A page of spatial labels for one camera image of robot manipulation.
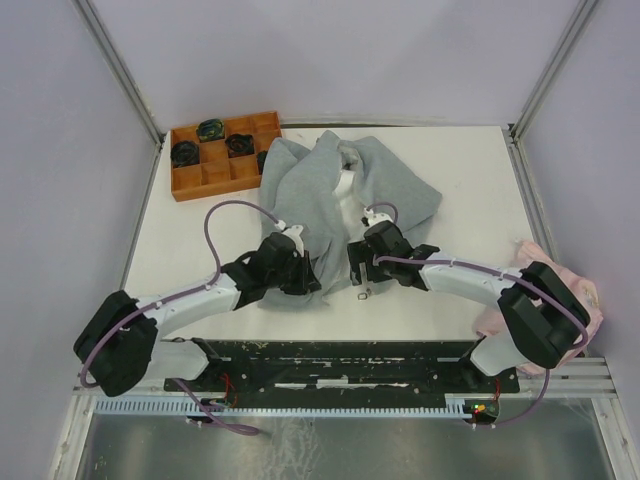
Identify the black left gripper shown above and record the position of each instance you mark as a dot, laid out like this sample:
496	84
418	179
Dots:
308	281

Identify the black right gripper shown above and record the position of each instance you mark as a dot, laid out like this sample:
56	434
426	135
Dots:
358	251

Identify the grey zip jacket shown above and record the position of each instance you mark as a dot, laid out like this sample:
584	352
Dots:
300	185

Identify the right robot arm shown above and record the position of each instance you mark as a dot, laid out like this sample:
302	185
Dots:
544	319

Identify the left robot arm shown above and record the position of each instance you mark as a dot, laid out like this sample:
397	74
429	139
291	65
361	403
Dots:
125	341

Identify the dark rolled sock right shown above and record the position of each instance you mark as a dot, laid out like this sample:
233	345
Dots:
261	160

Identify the dark rolled sock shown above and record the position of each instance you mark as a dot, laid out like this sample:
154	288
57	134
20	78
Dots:
185	154
261	160
211	130
240	145

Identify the wooden compartment tray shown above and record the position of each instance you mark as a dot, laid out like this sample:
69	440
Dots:
217	173

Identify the pink cloth bag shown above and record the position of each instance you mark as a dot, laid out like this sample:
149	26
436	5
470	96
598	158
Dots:
585	300

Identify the dark rolled sock middle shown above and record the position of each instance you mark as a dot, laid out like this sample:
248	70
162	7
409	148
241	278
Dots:
240	145

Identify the dark rolled sock top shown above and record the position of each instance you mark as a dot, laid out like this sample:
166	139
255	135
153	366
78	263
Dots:
211	130

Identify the dark rolled sock left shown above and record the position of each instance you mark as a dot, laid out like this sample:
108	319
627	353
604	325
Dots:
185	154

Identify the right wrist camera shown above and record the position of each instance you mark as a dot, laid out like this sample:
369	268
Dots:
371	218

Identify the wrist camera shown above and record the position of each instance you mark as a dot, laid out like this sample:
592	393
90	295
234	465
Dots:
371	218
294	232

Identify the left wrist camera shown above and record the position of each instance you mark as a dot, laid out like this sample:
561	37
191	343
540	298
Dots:
294	232

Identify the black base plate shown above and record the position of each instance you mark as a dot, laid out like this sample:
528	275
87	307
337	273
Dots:
258	356

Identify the right aluminium frame post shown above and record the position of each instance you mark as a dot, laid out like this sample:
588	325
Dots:
572	33

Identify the aluminium frame post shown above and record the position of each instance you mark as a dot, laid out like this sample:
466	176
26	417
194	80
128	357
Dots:
572	33
98	31

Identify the aluminium front rail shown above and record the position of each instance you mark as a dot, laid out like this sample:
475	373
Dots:
582	377

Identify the left aluminium frame post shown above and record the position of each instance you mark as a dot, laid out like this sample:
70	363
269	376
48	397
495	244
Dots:
98	31

